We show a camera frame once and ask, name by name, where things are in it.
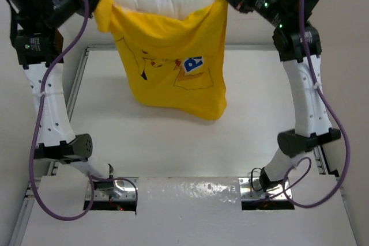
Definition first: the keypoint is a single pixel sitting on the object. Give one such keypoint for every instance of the yellow pillowcase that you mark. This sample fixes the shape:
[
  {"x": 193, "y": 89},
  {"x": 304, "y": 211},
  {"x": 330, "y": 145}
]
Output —
[{"x": 171, "y": 63}]

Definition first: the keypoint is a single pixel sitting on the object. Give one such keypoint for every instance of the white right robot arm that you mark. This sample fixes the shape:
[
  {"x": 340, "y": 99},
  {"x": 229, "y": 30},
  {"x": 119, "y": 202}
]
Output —
[{"x": 299, "y": 49}]

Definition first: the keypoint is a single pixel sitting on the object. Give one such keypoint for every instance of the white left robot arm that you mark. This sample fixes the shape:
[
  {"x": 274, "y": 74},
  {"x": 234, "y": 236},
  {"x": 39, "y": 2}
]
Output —
[{"x": 34, "y": 34}]

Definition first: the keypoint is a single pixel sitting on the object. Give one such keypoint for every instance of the white front cover board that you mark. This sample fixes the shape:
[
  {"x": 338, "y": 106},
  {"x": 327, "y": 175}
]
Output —
[{"x": 194, "y": 211}]

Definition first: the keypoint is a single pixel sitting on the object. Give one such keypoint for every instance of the aluminium table frame rail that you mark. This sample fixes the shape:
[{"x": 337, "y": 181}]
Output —
[{"x": 163, "y": 143}]

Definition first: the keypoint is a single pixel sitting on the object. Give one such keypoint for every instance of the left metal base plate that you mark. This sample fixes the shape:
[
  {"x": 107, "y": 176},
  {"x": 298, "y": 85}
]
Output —
[{"x": 119, "y": 188}]

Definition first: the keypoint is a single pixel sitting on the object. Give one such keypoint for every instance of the metal base plate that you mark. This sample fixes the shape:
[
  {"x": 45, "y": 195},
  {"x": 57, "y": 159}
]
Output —
[
  {"x": 251, "y": 190},
  {"x": 119, "y": 188}
]

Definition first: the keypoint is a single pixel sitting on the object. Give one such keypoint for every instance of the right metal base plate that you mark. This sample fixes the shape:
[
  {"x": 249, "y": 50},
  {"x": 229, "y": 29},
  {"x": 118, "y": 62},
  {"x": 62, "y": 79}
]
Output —
[{"x": 251, "y": 190}]

